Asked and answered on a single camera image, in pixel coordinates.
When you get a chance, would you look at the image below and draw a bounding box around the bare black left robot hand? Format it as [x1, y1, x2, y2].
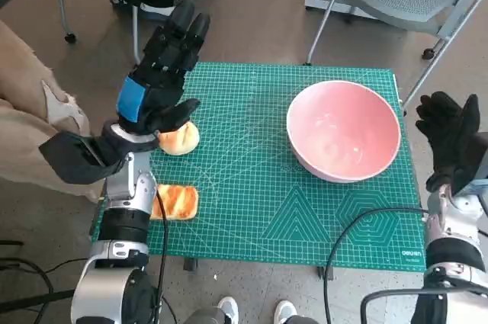
[115, 0, 212, 135]

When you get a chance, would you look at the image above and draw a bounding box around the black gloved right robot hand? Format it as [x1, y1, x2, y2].
[415, 91, 482, 195]

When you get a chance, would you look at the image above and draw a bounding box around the round toy bread bun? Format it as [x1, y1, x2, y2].
[157, 120, 201, 156]

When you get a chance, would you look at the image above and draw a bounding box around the pink bowl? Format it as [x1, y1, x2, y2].
[286, 79, 402, 184]

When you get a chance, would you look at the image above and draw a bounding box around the rectangular striped toy bread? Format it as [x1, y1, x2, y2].
[149, 183, 200, 221]

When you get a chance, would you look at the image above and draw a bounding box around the grey chair with metal legs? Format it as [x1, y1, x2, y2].
[32, 0, 188, 66]

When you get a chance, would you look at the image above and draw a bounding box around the green cutting mat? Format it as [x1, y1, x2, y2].
[146, 61, 427, 272]

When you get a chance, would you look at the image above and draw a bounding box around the white shoe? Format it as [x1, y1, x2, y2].
[217, 296, 240, 324]
[273, 300, 298, 324]

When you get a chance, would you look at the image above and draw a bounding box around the black stand leg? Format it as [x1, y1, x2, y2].
[0, 288, 77, 312]

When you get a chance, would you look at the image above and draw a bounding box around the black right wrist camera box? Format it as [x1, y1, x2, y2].
[451, 166, 488, 198]

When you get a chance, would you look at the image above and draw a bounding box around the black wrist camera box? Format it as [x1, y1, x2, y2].
[451, 166, 488, 198]
[37, 131, 127, 184]

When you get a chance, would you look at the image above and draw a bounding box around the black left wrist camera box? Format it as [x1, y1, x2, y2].
[37, 131, 127, 184]

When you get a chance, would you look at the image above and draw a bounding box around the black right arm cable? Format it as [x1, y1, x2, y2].
[323, 207, 430, 324]
[360, 288, 432, 324]

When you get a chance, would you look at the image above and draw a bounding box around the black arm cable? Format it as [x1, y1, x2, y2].
[150, 182, 171, 324]
[360, 288, 432, 324]
[323, 207, 430, 324]

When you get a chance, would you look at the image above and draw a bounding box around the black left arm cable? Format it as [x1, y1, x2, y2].
[150, 182, 171, 324]

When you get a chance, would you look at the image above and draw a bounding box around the black floor cable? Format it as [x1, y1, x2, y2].
[0, 239, 92, 302]

